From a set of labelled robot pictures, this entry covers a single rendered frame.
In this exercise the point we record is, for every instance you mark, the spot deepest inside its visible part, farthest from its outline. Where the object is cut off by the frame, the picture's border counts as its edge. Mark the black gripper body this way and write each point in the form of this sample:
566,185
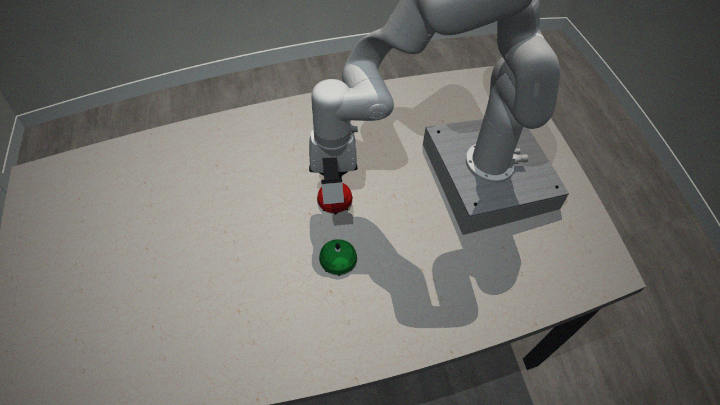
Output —
346,155

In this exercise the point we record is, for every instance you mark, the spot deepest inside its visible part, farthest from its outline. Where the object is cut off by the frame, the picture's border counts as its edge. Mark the green dome bell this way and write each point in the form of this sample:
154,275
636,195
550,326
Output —
338,260

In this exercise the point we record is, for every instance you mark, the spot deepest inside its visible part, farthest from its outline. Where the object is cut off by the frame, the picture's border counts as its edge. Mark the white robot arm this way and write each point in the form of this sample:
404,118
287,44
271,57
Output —
527,61

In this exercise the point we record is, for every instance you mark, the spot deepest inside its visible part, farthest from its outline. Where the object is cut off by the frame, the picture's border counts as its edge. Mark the red dome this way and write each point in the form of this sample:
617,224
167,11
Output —
336,207

